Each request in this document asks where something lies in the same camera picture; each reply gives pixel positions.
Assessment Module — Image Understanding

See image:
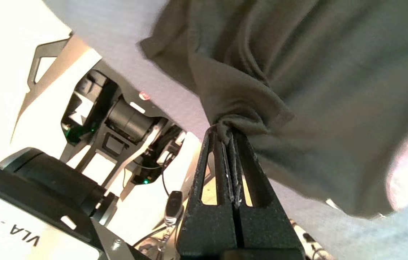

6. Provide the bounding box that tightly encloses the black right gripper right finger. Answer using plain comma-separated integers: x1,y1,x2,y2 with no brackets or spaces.
233,132,306,255

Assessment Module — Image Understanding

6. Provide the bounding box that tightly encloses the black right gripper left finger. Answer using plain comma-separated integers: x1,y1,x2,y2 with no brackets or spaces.
177,128,239,257

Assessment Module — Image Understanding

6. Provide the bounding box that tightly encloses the black t-shirt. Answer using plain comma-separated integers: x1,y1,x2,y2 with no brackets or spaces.
139,0,408,220

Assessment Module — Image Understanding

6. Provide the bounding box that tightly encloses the black remote fob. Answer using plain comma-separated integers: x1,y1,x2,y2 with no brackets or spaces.
164,191,183,227

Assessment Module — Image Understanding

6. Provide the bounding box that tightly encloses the white and black robot torso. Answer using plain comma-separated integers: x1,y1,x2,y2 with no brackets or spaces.
0,147,147,260

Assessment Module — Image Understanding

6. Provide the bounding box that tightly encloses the blue bed sheet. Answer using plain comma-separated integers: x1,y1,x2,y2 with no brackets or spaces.
43,0,408,260

